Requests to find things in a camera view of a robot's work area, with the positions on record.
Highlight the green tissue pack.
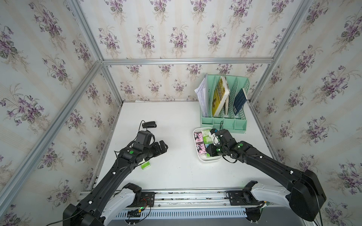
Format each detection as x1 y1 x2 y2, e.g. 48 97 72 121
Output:
203 136 213 144
201 129 212 137
141 162 150 170

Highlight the pink tissue pack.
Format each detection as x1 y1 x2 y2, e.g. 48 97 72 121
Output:
193 132 203 144
196 143 206 155

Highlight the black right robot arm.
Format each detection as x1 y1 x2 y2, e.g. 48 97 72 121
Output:
206 129 327 222

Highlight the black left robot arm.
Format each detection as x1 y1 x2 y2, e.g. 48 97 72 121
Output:
63 130 168 226

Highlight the white storage box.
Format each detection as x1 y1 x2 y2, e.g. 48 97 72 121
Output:
192 127 222 163

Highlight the mint green desk organizer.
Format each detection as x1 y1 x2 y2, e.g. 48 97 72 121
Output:
200 75 250 134

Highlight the black stapler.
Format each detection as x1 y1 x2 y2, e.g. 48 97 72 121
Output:
142 121 157 129

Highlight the dark blue book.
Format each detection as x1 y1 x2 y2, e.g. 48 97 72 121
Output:
233 89 247 116

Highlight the yellow cover book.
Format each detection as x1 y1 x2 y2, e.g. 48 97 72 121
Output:
212 76 230 117

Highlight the white paper stack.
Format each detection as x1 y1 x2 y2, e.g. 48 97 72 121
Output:
194 74 209 117

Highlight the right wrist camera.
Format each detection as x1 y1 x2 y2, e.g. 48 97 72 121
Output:
209 128 218 137

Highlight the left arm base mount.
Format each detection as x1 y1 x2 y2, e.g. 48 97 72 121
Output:
123 183 156 218

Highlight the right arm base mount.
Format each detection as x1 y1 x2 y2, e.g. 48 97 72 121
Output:
226 180 266 223

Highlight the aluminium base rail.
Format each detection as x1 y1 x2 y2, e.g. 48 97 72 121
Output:
76 186 309 221

